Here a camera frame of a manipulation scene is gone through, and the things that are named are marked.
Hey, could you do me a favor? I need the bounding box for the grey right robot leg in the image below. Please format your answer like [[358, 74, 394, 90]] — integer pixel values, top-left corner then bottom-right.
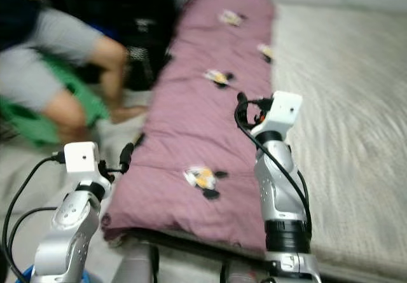
[[223, 261, 265, 283]]

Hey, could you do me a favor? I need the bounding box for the grey left robot leg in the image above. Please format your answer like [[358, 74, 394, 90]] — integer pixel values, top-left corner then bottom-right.
[[114, 238, 156, 283]]

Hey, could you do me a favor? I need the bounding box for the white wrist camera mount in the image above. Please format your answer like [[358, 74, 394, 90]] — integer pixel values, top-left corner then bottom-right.
[[64, 142, 100, 183], [251, 91, 303, 137]]

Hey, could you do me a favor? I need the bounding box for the black bag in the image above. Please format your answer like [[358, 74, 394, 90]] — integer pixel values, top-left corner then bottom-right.
[[64, 0, 176, 93]]

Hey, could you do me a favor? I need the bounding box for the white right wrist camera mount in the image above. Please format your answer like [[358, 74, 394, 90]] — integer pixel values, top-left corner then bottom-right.
[[251, 91, 303, 137]]

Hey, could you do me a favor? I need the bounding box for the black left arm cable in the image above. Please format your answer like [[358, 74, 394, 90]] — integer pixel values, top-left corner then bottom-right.
[[3, 153, 67, 283]]

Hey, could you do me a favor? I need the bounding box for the blue bucket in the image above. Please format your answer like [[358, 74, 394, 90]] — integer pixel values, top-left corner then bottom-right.
[[22, 264, 102, 283]]

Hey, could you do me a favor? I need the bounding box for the white quilted mattress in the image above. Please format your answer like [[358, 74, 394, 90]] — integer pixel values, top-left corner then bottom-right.
[[261, 3, 407, 280]]

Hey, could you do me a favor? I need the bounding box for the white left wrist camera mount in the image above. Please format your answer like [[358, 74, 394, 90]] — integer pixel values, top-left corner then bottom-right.
[[64, 142, 100, 183]]

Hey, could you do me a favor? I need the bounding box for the green plastic basket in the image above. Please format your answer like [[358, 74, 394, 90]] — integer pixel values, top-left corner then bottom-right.
[[0, 51, 109, 147]]

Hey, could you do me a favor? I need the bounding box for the grey robot leg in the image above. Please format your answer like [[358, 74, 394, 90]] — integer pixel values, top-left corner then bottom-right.
[[223, 261, 265, 283], [114, 238, 156, 283]]

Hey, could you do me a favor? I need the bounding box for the seated person in shorts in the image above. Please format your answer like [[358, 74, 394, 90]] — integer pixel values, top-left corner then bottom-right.
[[0, 0, 147, 144]]

